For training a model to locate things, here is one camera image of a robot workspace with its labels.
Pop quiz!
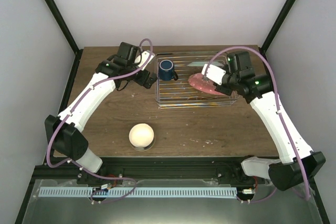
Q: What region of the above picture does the teal flower plate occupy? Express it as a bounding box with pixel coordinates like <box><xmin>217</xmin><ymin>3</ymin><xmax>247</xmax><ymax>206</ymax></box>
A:
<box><xmin>187</xmin><ymin>61</ymin><xmax>223</xmax><ymax>67</ymax></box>

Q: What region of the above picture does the blue enamel mug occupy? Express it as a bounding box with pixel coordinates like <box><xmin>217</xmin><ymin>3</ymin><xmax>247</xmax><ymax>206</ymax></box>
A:
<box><xmin>158</xmin><ymin>60</ymin><xmax>178</xmax><ymax>81</ymax></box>

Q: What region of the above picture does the pink dotted scalloped plate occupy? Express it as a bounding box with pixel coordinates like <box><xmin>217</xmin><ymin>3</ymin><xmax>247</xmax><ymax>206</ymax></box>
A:
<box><xmin>188</xmin><ymin>73</ymin><xmax>225</xmax><ymax>95</ymax></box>

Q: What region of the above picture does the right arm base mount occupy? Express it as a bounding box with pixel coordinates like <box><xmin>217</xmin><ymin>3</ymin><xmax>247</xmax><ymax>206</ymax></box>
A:
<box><xmin>216</xmin><ymin>166</ymin><xmax>270</xmax><ymax>185</ymax></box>

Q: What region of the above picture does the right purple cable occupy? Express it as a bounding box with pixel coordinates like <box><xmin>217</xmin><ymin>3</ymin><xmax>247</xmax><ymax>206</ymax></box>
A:
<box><xmin>204</xmin><ymin>46</ymin><xmax>312</xmax><ymax>204</ymax></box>

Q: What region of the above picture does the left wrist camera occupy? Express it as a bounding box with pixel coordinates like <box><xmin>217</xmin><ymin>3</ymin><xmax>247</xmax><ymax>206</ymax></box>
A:
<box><xmin>134</xmin><ymin>50</ymin><xmax>155</xmax><ymax>71</ymax></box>

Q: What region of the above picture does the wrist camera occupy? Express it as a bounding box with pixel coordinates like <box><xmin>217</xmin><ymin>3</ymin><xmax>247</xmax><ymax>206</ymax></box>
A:
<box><xmin>201</xmin><ymin>64</ymin><xmax>226</xmax><ymax>85</ymax></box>
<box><xmin>134</xmin><ymin>50</ymin><xmax>155</xmax><ymax>71</ymax></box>

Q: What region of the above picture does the white upturned bowl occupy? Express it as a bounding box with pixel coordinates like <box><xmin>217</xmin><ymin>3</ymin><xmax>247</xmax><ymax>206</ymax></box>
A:
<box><xmin>129</xmin><ymin>123</ymin><xmax>154</xmax><ymax>147</ymax></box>

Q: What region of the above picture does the black aluminium frame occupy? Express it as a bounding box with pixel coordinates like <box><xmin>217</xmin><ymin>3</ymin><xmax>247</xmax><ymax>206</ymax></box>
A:
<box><xmin>14</xmin><ymin>0</ymin><xmax>331</xmax><ymax>224</ymax></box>

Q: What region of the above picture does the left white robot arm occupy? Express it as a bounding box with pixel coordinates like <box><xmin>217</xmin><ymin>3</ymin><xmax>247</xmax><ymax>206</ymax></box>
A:
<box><xmin>45</xmin><ymin>42</ymin><xmax>157</xmax><ymax>184</ymax></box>

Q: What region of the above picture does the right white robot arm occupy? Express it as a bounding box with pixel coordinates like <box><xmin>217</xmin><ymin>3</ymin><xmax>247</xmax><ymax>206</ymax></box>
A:
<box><xmin>215</xmin><ymin>49</ymin><xmax>326</xmax><ymax>191</ymax></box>

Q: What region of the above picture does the wire dish rack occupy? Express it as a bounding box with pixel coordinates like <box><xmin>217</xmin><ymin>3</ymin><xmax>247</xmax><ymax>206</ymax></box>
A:
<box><xmin>155</xmin><ymin>51</ymin><xmax>239</xmax><ymax>108</ymax></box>

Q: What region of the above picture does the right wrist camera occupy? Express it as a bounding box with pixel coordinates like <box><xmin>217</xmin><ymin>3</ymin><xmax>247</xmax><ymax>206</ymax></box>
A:
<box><xmin>201</xmin><ymin>64</ymin><xmax>226</xmax><ymax>85</ymax></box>

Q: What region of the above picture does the light blue slotted strip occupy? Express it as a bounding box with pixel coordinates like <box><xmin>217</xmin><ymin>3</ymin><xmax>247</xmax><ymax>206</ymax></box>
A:
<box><xmin>38</xmin><ymin>187</ymin><xmax>237</xmax><ymax>199</ymax></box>

